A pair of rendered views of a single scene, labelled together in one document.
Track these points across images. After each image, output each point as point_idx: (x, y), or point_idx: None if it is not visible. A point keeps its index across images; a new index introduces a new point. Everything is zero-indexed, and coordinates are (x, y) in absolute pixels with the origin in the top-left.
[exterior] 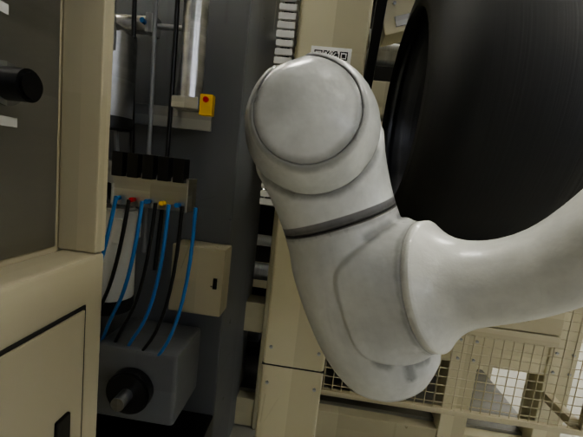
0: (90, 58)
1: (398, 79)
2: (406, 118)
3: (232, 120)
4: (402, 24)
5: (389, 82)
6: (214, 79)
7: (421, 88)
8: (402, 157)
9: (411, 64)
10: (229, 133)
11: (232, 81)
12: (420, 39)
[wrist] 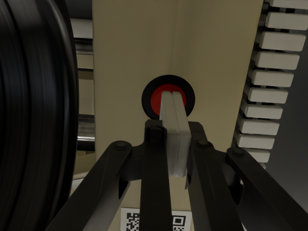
0: None
1: (65, 150)
2: (52, 95)
3: (292, 99)
4: (80, 179)
5: (89, 113)
6: (305, 148)
7: (41, 130)
8: (44, 45)
9: (56, 160)
10: (299, 81)
11: (281, 146)
12: (49, 190)
